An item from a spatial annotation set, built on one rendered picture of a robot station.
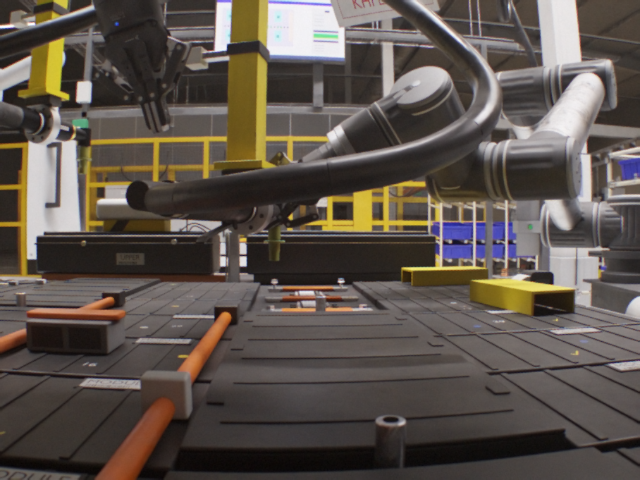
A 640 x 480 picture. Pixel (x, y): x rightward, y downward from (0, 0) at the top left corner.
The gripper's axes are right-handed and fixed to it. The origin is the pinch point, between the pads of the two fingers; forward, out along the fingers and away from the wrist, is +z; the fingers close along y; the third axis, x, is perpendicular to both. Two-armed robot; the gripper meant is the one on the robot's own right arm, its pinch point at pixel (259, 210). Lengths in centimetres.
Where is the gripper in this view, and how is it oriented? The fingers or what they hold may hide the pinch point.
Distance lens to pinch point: 90.8
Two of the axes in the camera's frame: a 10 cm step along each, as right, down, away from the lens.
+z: -8.5, 5.0, 1.8
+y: 4.9, 8.7, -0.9
